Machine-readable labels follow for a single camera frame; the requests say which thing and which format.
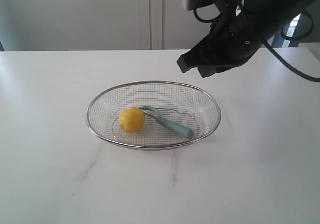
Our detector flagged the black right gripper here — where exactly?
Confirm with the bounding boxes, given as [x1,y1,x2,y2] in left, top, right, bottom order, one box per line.
[177,0,265,78]

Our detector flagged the green handled peeler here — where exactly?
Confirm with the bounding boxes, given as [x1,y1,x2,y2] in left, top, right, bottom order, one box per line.
[139,106,194,139]

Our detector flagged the yellow lemon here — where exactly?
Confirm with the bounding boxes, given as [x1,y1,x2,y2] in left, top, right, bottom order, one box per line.
[118,108,145,133]

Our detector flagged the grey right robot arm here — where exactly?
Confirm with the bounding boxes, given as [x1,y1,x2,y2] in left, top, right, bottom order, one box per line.
[177,0,316,77]

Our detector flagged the white cabinet doors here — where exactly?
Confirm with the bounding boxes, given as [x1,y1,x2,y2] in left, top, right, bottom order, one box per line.
[0,0,210,51]

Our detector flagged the metal wire mesh basket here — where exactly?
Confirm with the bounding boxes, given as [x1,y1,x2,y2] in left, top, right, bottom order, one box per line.
[86,80,221,150]

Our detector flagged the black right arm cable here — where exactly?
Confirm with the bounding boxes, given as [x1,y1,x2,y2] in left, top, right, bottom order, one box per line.
[193,5,320,82]

